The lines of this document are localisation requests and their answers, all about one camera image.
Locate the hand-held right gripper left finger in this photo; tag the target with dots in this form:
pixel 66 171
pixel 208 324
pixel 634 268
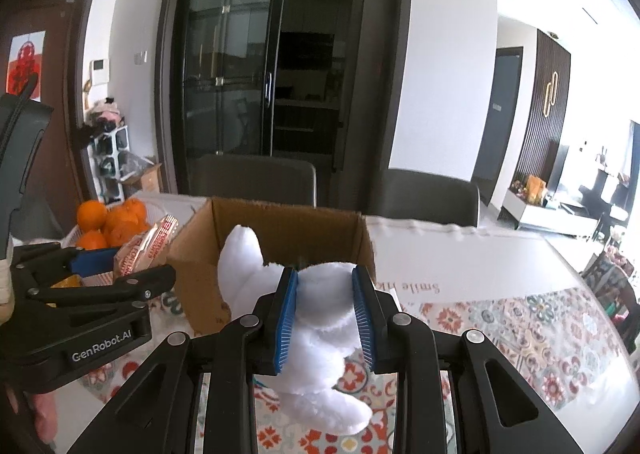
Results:
pixel 285 319

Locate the orange gift bag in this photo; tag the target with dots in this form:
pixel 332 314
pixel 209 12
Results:
pixel 536 189

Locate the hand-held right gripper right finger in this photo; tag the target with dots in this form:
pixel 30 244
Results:
pixel 362 319

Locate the brown cardboard box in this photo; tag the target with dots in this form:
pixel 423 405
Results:
pixel 200 254

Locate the dark wooden chair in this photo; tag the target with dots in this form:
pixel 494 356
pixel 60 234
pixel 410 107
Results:
pixel 607 279

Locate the white plush toy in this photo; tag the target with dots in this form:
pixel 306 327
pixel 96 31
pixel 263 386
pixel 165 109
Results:
pixel 325 294

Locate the white light switch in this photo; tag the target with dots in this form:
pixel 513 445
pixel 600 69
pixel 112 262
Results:
pixel 142 56

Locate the white intercom panel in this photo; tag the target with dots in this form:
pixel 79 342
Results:
pixel 99 72

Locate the grey dining chair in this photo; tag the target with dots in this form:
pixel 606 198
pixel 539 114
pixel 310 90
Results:
pixel 425 196
pixel 250 179

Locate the small cardboard box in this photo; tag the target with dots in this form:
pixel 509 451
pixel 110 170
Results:
pixel 150 179

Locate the white low console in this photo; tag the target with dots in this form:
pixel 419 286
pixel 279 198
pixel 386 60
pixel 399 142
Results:
pixel 535 219

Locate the pile of oranges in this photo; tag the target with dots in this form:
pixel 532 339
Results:
pixel 120 221

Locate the red and white biscuit packet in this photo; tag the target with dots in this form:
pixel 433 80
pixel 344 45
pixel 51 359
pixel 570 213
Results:
pixel 145 246

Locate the red and white wall poster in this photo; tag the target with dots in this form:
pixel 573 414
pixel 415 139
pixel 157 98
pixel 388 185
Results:
pixel 25 59

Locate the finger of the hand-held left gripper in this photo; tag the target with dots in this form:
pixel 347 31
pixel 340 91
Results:
pixel 92 261
pixel 125 286

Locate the white shoe rack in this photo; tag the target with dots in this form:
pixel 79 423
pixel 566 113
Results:
pixel 107 159

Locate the dark interior door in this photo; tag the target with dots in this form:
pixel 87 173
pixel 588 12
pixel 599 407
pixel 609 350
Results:
pixel 497 124

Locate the dark glass door cabinet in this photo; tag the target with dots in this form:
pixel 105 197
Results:
pixel 225 59

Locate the clutter pile on rack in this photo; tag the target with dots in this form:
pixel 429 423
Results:
pixel 105 112

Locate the slatted wood wall panel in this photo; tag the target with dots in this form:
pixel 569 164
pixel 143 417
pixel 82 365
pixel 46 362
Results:
pixel 537 134

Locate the brown wooden door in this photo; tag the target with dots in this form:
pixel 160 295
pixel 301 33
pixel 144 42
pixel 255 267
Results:
pixel 60 84

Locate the patterned tablecloth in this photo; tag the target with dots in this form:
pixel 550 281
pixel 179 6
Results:
pixel 500 334

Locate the person's left hand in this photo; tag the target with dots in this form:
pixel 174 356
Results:
pixel 45 416

